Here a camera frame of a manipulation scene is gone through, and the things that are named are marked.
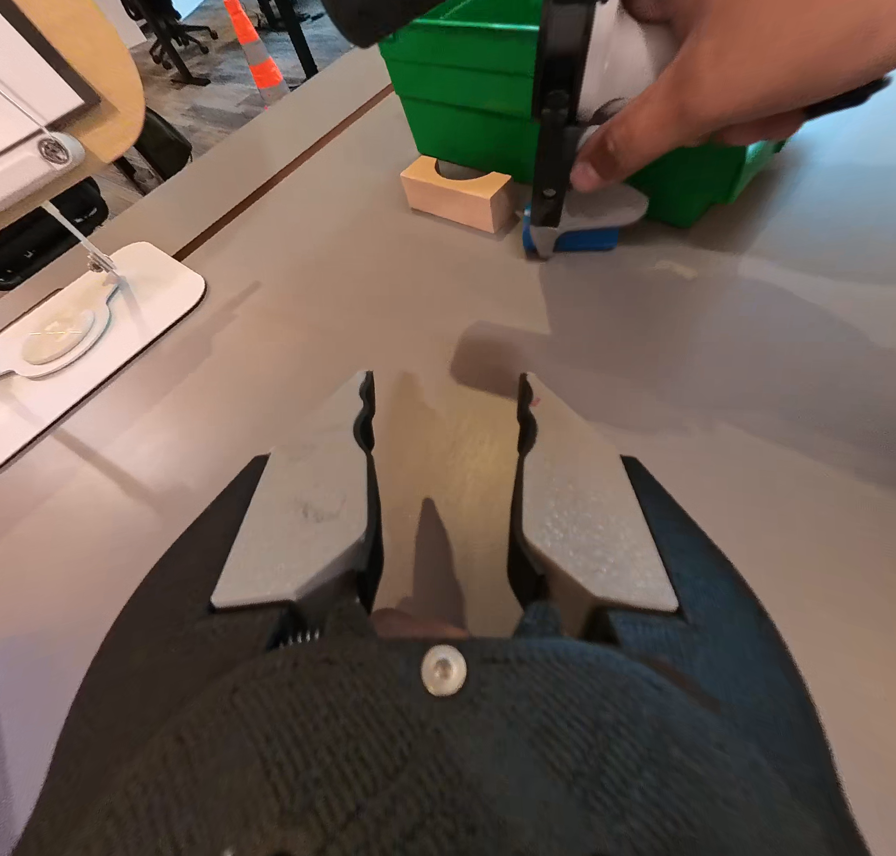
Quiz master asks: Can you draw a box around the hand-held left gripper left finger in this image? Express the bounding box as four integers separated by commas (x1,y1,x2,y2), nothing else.
211,371,384,615

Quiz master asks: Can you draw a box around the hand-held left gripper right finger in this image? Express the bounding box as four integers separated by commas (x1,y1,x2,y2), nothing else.
509,373,680,636

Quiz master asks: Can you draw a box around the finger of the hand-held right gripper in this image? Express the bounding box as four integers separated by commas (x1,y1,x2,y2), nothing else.
526,182,651,260

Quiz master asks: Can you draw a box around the blue wooden cylinder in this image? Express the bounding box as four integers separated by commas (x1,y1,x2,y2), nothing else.
521,206,620,255

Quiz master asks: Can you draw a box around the green plastic bin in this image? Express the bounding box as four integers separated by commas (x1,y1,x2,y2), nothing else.
379,0,788,230

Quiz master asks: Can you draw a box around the natural wooden plank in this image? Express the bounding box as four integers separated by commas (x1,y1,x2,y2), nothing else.
400,154,515,235

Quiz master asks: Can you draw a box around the person's right hand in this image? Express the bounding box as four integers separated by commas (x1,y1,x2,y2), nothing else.
570,0,896,192

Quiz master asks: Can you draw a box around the brown-edged office desk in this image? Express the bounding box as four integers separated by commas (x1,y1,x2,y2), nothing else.
238,0,323,80

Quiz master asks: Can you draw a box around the orange traffic cone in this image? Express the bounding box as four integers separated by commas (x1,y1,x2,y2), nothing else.
223,0,290,108

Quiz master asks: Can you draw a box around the black office chair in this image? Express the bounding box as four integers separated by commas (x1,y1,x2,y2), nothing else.
0,107,193,291
122,0,218,69

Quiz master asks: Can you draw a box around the printed instruction sheet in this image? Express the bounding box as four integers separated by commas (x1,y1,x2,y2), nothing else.
0,0,102,157

